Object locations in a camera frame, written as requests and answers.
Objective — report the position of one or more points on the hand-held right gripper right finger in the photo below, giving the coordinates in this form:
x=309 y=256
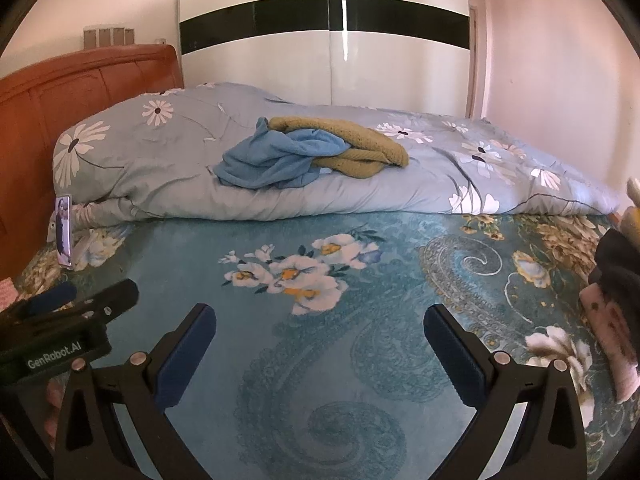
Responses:
x=456 y=362

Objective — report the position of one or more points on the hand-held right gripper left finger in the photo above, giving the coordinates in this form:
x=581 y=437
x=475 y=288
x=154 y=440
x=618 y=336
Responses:
x=184 y=360

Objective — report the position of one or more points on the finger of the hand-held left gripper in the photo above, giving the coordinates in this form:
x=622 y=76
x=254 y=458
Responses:
x=117 y=295
x=52 y=296

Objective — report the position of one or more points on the blue garment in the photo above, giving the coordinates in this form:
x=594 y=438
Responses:
x=270 y=160

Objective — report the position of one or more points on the yellow fleece garment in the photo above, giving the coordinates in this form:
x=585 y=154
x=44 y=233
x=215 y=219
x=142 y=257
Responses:
x=360 y=145

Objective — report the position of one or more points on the pink patterned cloth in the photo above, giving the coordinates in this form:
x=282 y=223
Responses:
x=7 y=294

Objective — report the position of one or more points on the teal floral bedsheet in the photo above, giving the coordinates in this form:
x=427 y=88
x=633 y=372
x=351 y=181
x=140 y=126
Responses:
x=325 y=360

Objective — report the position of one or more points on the blue daisy pillow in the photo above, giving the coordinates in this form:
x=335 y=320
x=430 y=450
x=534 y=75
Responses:
x=390 y=180

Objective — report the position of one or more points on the dark folded garment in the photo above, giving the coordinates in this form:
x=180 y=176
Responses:
x=620 y=257

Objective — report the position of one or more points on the wooden bed headboard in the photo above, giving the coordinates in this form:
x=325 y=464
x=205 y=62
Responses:
x=85 y=95

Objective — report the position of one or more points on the cream cloth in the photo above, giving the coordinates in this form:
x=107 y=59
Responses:
x=632 y=207

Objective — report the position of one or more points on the white wardrobe with black stripe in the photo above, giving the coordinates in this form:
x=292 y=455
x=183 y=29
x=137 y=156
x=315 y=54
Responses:
x=300 y=65

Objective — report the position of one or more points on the wall switch panel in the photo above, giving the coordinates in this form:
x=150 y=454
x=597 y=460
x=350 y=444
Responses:
x=107 y=37

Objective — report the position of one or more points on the white door frame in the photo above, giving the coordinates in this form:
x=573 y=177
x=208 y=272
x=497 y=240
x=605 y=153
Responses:
x=477 y=65

